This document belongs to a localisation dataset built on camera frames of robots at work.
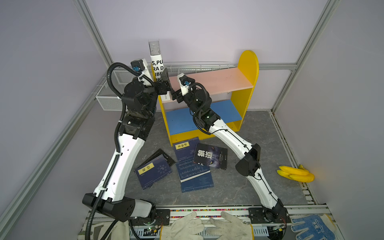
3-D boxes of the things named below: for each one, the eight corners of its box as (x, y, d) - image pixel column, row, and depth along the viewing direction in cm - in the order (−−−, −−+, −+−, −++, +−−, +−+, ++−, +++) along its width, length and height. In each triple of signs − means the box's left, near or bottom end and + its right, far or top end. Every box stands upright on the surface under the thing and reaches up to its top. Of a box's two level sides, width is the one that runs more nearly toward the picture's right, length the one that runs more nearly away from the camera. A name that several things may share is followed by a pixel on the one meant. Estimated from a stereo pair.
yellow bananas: (281, 183, 86) (285, 180, 82) (276, 168, 91) (279, 165, 88) (313, 183, 85) (318, 180, 82) (306, 168, 91) (310, 165, 88)
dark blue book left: (143, 189, 84) (141, 187, 82) (135, 172, 91) (133, 170, 88) (172, 171, 91) (171, 169, 89) (163, 156, 98) (162, 153, 95)
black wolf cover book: (192, 163, 93) (192, 161, 91) (197, 144, 102) (197, 142, 100) (226, 169, 90) (226, 168, 88) (227, 150, 99) (228, 148, 97)
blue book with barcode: (180, 182, 86) (180, 180, 84) (176, 164, 93) (176, 162, 91) (210, 173, 90) (210, 171, 88) (204, 156, 97) (204, 154, 95)
